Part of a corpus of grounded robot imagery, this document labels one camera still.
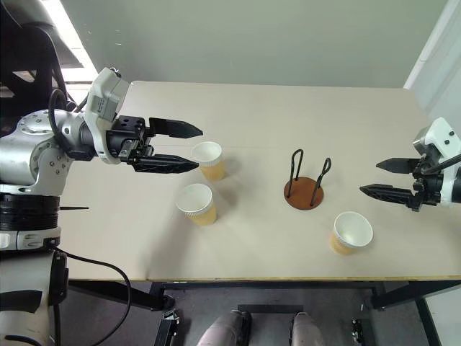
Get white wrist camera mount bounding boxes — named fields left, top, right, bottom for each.
left=412, top=117, right=461, bottom=209
left=84, top=66, right=130, bottom=167

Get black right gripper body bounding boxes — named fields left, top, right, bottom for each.
left=409, top=154, right=444, bottom=213

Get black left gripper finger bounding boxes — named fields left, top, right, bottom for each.
left=130, top=154, right=200, bottom=175
left=148, top=117, right=205, bottom=140

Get black office chair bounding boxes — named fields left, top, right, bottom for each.
left=0, top=0, right=68, bottom=120

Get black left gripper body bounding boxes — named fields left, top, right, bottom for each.
left=107, top=115, right=156, bottom=165

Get black table frame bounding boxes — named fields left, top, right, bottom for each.
left=67, top=278, right=461, bottom=346

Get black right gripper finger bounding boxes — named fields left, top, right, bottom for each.
left=359, top=183, right=416, bottom=208
left=375, top=156, right=421, bottom=174

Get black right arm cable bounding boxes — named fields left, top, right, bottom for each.
left=426, top=154, right=461, bottom=171

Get brown round cup holder stand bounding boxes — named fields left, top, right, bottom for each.
left=283, top=148, right=325, bottom=211

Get dark grey rounded shape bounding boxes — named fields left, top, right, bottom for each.
left=197, top=309, right=253, bottom=346
left=289, top=311, right=326, bottom=346

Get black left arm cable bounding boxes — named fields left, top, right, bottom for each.
left=48, top=88, right=79, bottom=159

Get yellow paper cup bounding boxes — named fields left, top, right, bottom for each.
left=174, top=183, right=218, bottom=227
left=330, top=210, right=375, bottom=257
left=191, top=141, right=227, bottom=182

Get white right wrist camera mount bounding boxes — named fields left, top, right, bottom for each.
left=412, top=117, right=461, bottom=209

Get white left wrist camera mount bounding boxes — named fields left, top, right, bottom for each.
left=84, top=66, right=130, bottom=167

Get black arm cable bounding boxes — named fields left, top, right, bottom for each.
left=426, top=154, right=461, bottom=171
left=48, top=88, right=79, bottom=159

